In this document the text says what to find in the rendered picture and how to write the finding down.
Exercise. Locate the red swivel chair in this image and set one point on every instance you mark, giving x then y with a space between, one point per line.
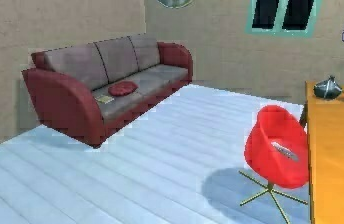
273 150

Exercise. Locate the round red cushion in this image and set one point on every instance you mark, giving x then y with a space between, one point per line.
122 88

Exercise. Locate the orange wooden table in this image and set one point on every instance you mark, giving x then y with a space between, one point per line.
338 156

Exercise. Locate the round green wall mirror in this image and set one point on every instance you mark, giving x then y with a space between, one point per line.
175 2

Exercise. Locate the red and grey sofa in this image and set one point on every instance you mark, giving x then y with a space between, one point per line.
67 100

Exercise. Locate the teal framed window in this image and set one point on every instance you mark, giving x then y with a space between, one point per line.
282 16

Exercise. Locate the small yellow-green book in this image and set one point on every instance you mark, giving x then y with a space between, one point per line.
103 98

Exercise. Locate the grey remote control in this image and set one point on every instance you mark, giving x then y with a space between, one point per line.
285 151

